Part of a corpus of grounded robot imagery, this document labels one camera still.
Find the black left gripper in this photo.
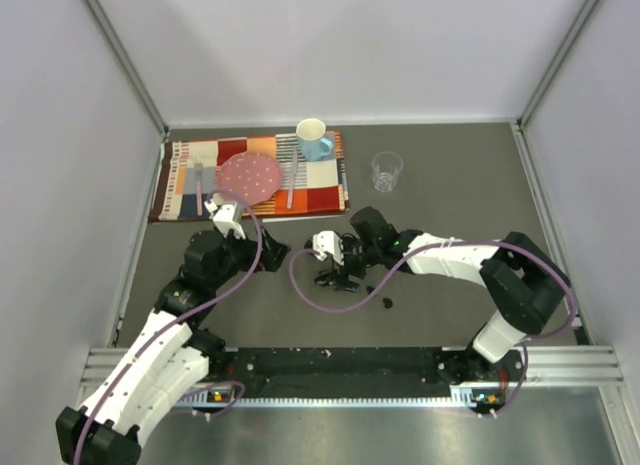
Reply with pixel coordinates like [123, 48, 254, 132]
[209, 226, 289, 290]

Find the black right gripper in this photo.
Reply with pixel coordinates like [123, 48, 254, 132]
[331, 237, 382, 293]

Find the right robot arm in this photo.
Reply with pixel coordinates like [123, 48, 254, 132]
[307, 207, 575, 381]

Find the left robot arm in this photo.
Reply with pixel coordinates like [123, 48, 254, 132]
[55, 229, 290, 464]

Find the pink polka dot plate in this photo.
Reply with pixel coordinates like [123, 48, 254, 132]
[216, 151, 283, 206]

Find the colourful patchwork placemat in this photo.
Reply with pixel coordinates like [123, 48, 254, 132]
[148, 131, 350, 222]

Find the pink plastic knife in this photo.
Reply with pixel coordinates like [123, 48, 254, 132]
[286, 145, 298, 210]

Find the pink plastic fork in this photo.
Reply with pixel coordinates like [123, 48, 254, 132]
[193, 155, 204, 216]

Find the light blue mug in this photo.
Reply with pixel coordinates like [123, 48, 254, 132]
[296, 118, 334, 161]

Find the clear drinking glass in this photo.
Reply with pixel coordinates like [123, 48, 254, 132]
[372, 152, 404, 193]

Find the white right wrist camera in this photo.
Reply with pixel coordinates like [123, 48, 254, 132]
[305, 230, 344, 265]

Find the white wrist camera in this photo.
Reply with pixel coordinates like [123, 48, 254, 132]
[204, 199, 246, 240]
[305, 230, 344, 265]

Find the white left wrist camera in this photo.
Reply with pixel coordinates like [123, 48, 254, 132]
[204, 199, 246, 240]

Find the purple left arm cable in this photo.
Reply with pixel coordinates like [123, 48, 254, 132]
[73, 187, 264, 465]

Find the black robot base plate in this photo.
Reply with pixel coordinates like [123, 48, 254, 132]
[219, 345, 481, 399]

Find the grey slotted cable duct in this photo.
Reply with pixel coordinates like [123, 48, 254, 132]
[174, 387, 506, 414]

